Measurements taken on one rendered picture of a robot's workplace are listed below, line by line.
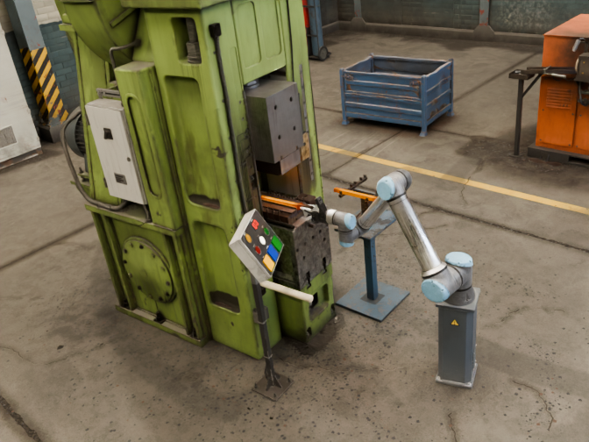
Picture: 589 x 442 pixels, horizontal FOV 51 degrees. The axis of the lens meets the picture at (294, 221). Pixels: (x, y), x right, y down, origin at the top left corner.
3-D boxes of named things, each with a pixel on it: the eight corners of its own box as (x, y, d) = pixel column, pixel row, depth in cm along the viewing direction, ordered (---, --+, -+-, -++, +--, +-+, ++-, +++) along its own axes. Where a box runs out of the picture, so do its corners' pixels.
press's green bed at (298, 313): (337, 315, 450) (331, 261, 428) (308, 345, 425) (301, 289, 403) (277, 295, 481) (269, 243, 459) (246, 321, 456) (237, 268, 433)
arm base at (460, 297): (478, 288, 361) (478, 274, 356) (471, 308, 346) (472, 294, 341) (444, 284, 368) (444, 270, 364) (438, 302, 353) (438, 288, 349)
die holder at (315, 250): (332, 261, 428) (326, 204, 406) (301, 290, 402) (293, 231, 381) (269, 243, 459) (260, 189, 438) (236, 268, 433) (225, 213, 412)
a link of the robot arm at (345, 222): (349, 233, 369) (348, 218, 364) (331, 228, 376) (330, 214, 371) (358, 226, 375) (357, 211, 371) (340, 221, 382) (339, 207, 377)
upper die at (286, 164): (301, 162, 383) (299, 148, 378) (281, 174, 369) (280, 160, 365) (249, 153, 406) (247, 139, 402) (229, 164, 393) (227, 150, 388)
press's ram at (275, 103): (311, 140, 388) (305, 77, 368) (274, 164, 361) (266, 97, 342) (259, 131, 411) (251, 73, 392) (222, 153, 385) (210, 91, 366)
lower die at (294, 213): (307, 212, 400) (305, 201, 396) (288, 226, 386) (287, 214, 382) (257, 200, 423) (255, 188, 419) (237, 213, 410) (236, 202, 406)
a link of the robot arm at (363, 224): (410, 158, 342) (357, 220, 395) (396, 167, 334) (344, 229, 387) (424, 174, 339) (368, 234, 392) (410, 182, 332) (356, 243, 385)
